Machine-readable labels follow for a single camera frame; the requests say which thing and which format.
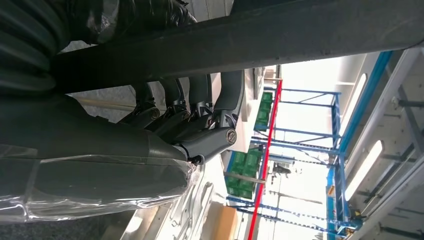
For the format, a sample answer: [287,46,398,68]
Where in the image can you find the grey metal panel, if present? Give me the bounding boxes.
[120,155,220,240]

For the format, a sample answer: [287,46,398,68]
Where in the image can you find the brown cardboard box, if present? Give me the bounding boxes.
[211,205,239,240]

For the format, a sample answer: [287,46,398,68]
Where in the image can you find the green crate stack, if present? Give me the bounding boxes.
[225,149,263,200]
[254,91,275,132]

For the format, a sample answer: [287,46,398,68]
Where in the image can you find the blue warehouse rack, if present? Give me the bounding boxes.
[225,150,364,240]
[250,86,343,155]

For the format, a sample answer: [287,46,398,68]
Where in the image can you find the long ceiling light fixture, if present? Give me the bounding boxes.
[337,72,369,137]
[344,140,384,202]

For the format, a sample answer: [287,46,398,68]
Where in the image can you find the blue ceiling beam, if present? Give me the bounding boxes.
[337,50,394,157]

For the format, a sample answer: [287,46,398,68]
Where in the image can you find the chrome stanchion post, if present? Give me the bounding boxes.
[223,171,267,185]

